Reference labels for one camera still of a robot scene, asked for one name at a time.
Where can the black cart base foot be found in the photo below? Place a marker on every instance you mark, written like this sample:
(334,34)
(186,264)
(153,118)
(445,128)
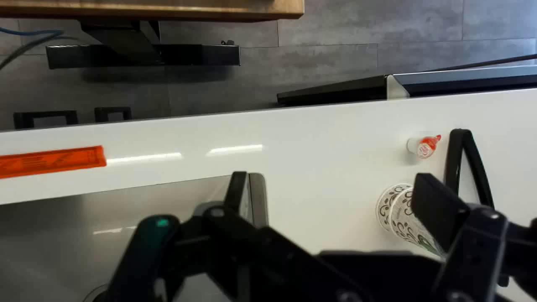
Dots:
(139,54)

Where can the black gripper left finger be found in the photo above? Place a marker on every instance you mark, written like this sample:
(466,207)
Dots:
(237,195)

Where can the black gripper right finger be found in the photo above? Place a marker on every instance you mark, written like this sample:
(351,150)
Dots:
(438,210)

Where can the orange tape strip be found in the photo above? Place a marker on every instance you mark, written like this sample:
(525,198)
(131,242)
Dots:
(50,161)

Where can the small clear orange-capped vial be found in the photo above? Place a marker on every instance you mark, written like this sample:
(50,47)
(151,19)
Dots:
(421,146)

